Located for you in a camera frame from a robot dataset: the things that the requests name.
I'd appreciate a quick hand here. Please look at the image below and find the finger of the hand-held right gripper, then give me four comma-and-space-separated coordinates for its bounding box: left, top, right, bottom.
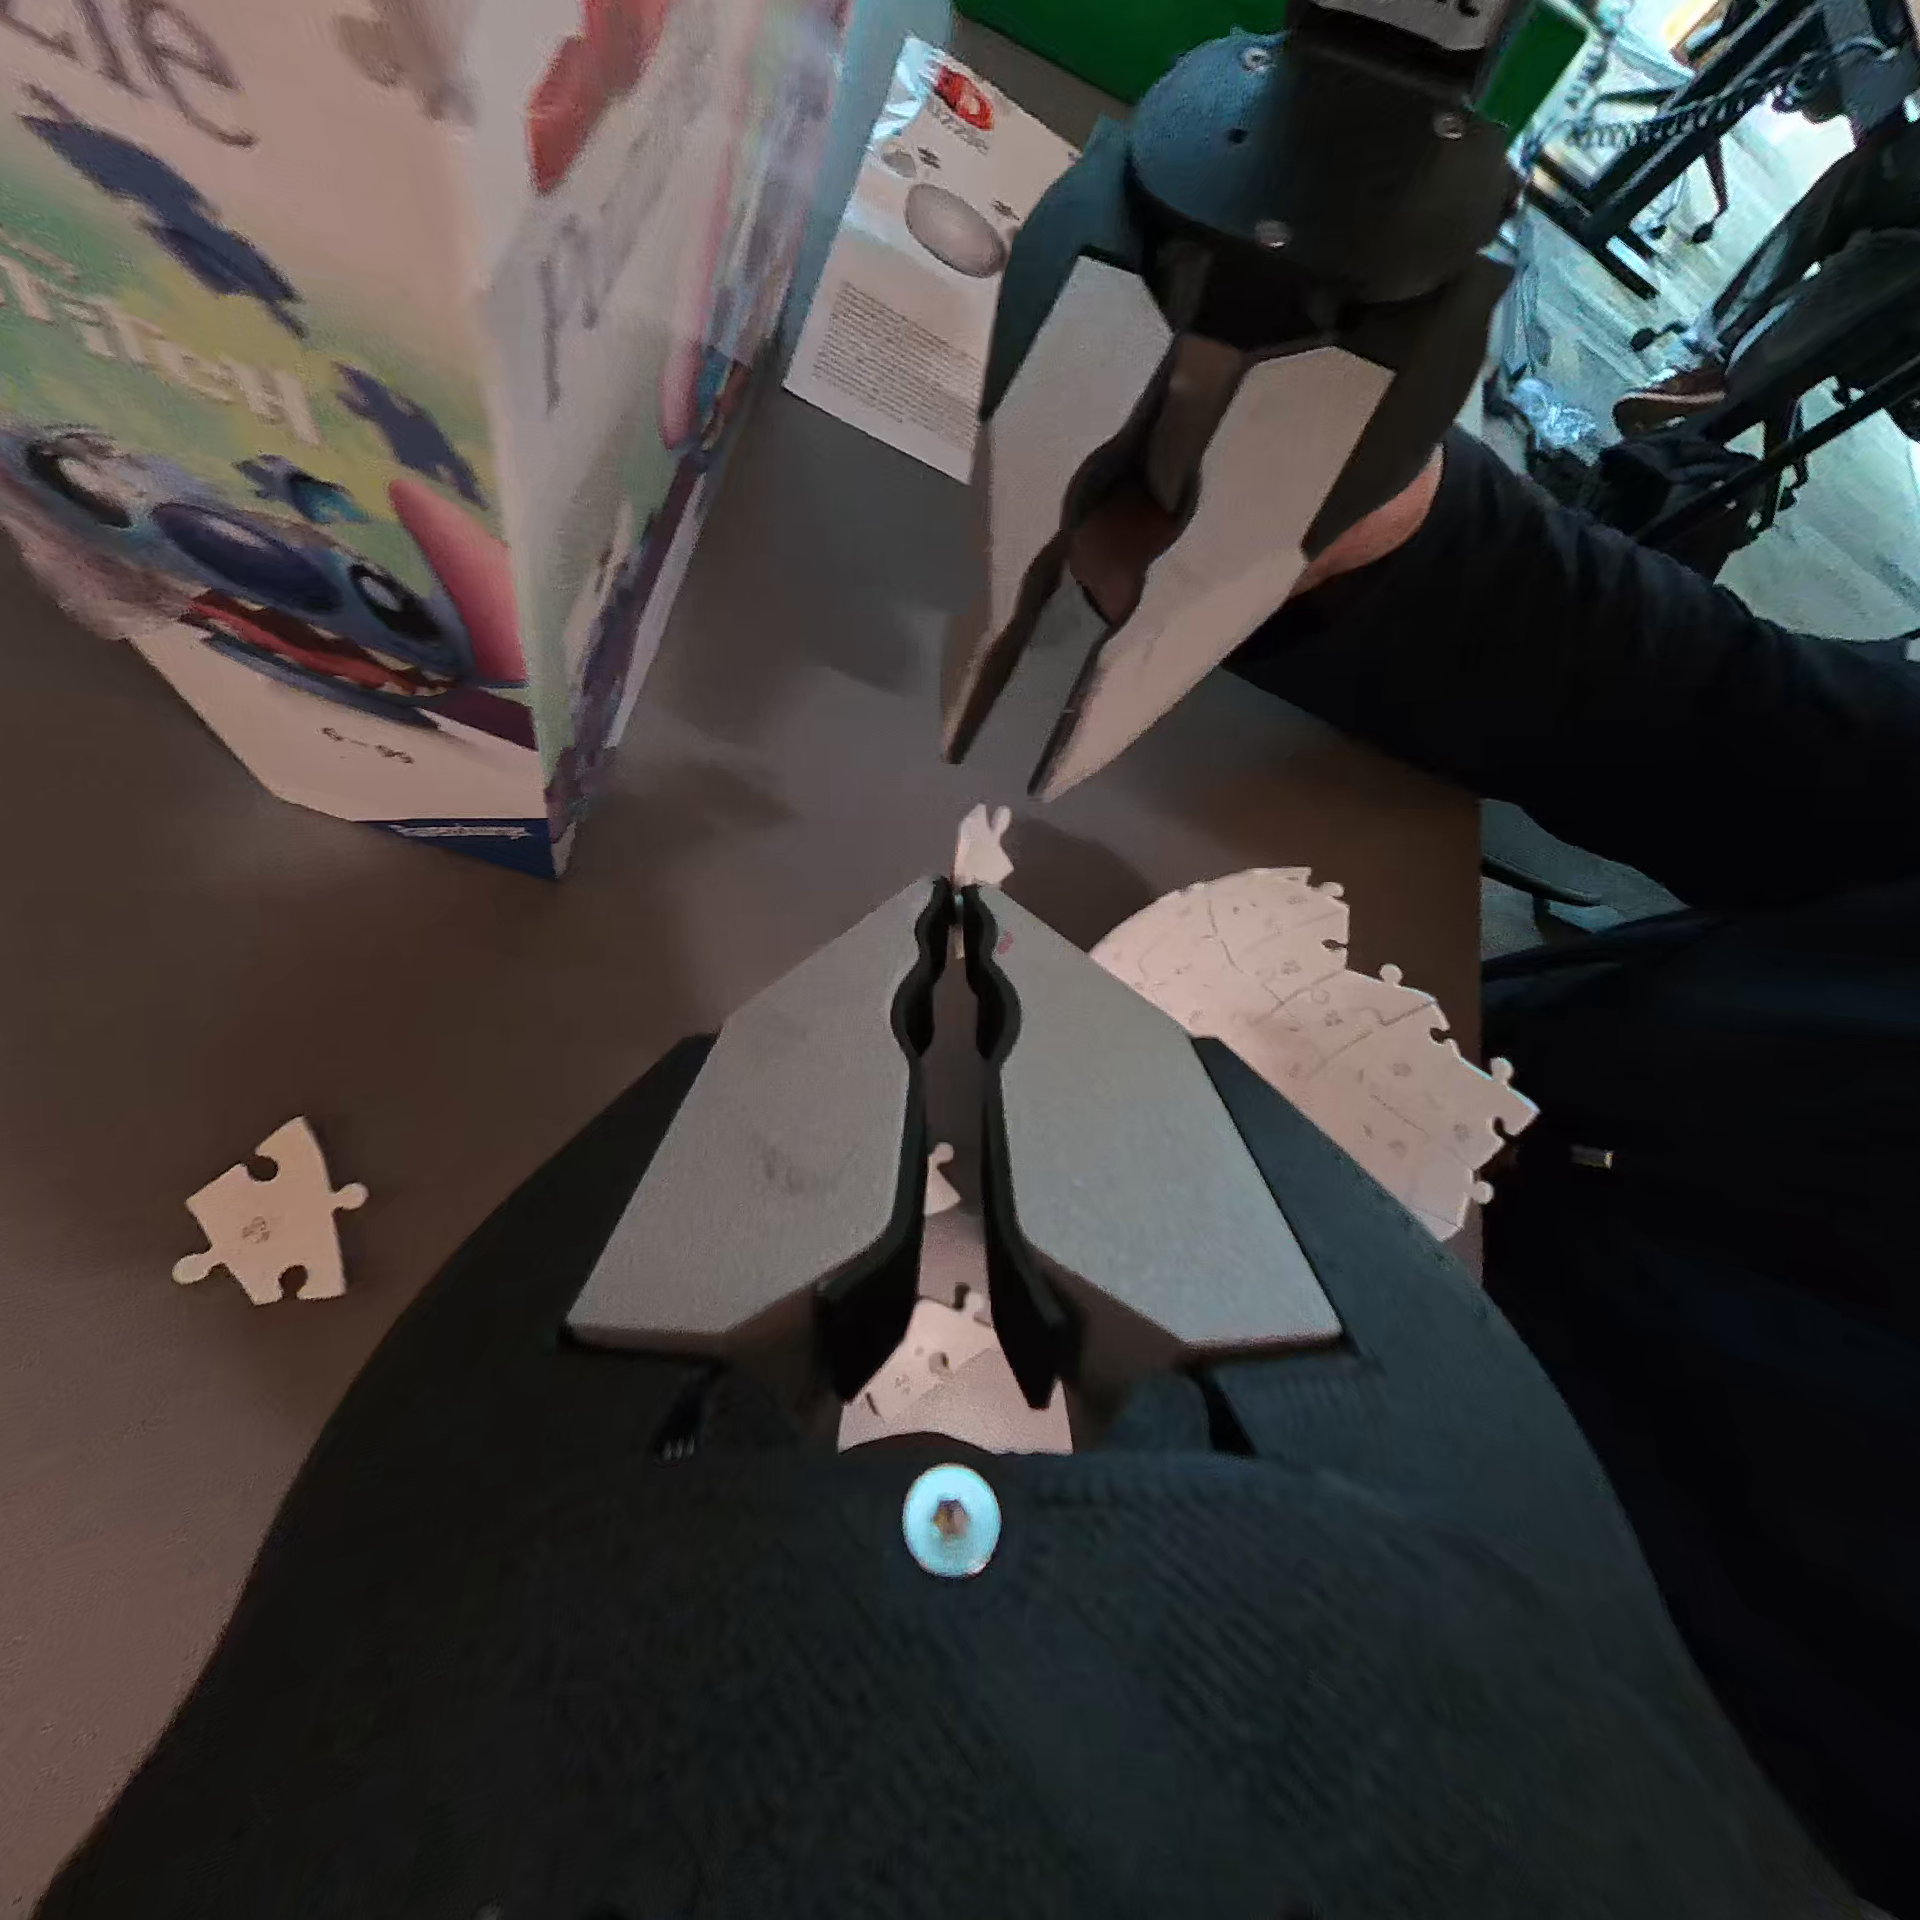
943, 256, 1169, 758
1026, 305, 1394, 804

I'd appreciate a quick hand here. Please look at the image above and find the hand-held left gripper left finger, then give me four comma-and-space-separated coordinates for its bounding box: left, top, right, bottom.
567, 883, 953, 1404

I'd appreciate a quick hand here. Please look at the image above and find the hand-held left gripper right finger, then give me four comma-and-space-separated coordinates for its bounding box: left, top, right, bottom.
965, 887, 1343, 1404

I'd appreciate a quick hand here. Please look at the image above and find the partly built puzzle ball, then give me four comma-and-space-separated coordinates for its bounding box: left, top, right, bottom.
1088, 862, 1543, 1243

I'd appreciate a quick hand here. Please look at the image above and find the person's right forearm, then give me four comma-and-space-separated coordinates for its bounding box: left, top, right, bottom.
1231, 427, 1920, 917

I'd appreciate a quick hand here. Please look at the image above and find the cartoon print puzzle box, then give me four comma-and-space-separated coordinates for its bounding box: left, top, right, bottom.
0, 0, 849, 885

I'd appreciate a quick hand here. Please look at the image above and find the person's right hand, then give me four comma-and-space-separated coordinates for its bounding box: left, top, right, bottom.
1303, 440, 1450, 595

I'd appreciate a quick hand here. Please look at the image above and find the white instruction leaflet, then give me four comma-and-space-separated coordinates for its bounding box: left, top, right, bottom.
785, 31, 1087, 485

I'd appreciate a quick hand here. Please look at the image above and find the green panel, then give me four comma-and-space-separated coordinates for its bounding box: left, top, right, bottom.
951, 0, 1595, 127

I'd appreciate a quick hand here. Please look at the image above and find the grey office chair armrest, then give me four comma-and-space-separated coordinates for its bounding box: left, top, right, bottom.
1481, 803, 1683, 961

